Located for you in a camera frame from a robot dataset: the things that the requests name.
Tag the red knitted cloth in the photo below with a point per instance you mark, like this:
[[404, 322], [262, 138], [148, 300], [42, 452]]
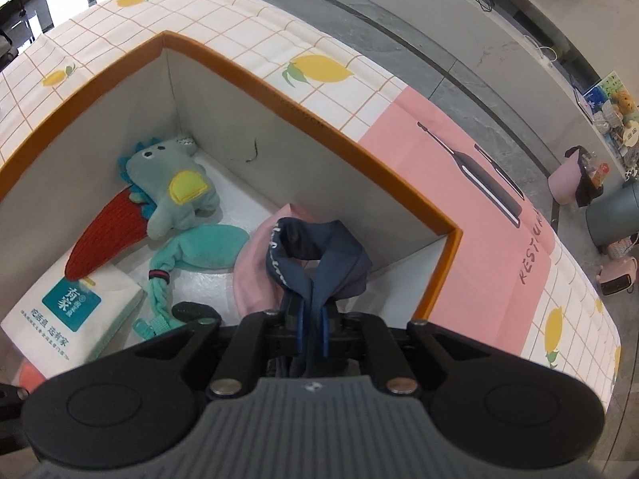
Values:
[[119, 225]]

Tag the orange cardboard storage box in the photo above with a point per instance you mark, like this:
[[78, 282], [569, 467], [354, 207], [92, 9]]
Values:
[[260, 148]]

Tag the teal fabric bag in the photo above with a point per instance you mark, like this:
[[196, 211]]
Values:
[[202, 248]]

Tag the white tissue pack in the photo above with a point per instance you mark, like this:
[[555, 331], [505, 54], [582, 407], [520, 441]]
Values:
[[60, 324]]

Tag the grey round trash bin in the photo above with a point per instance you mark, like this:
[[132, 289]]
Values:
[[613, 217]]

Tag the teddy bear figure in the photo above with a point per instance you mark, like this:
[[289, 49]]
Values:
[[624, 104]]

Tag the pink printed mat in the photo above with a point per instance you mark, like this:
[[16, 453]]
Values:
[[500, 270]]

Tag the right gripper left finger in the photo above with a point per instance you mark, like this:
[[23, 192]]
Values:
[[254, 347]]

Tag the pink bin with black bag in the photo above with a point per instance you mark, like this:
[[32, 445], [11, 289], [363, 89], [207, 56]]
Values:
[[579, 178]]

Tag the checkered lemon table cloth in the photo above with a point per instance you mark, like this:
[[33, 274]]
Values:
[[332, 81]]

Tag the navy blue fabric headband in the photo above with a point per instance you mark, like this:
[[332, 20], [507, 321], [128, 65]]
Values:
[[316, 265]]

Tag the orange foam ball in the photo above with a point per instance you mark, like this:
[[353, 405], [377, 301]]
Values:
[[29, 377]]

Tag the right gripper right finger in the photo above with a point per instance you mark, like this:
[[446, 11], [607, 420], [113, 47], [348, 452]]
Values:
[[365, 340]]

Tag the pink space heater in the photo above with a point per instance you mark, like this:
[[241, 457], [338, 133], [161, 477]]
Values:
[[618, 276]]

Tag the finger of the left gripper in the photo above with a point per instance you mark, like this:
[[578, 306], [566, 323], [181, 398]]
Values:
[[12, 437]]

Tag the pink cloth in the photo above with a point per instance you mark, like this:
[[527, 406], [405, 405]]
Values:
[[253, 288]]

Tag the teal dinosaur plush toy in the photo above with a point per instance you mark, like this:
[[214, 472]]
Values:
[[170, 185]]

